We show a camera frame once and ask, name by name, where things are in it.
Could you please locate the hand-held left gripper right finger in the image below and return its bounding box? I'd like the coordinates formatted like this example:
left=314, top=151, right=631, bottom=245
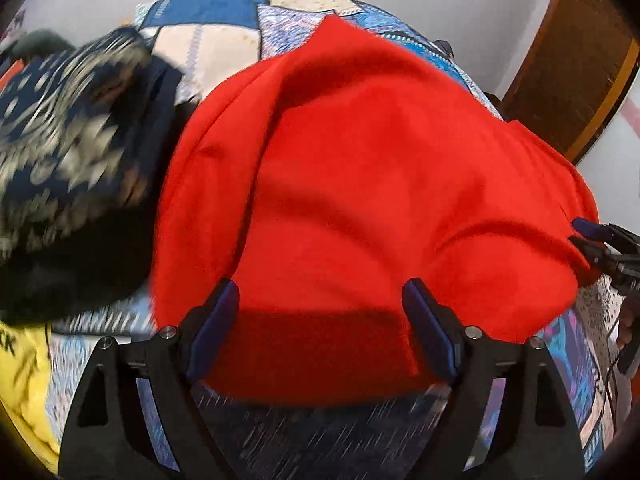
left=401, top=277, right=586, bottom=480

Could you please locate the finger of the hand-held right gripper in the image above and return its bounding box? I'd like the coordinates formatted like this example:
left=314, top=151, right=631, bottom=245
left=572, top=217, right=613, bottom=242
left=569, top=236, right=621, bottom=277

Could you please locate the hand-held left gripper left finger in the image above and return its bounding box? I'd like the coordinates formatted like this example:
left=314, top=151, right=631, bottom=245
left=57, top=280, right=241, bottom=480

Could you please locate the red jacket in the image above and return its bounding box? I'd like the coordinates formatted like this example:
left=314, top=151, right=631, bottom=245
left=150, top=15, right=601, bottom=406

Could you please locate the person's right hand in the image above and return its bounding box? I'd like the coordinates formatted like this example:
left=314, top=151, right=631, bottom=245
left=616, top=299, right=637, bottom=352

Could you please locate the black cloth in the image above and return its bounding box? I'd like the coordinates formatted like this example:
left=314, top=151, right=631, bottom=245
left=0, top=195, right=163, bottom=328

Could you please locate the brown wooden door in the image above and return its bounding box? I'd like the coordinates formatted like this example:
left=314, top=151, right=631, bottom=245
left=500, top=0, right=640, bottom=167

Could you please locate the yellow printed garment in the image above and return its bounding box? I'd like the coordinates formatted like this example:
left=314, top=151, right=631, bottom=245
left=0, top=322, right=63, bottom=473

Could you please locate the navy patterned cloth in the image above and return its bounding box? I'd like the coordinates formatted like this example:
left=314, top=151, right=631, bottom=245
left=0, top=27, right=183, bottom=266

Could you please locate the blue patchwork bed sheet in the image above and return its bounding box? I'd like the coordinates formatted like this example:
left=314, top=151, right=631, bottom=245
left=45, top=0, right=631, bottom=480

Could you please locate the black cable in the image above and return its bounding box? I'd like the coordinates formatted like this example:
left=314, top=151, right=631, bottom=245
left=596, top=352, right=632, bottom=443

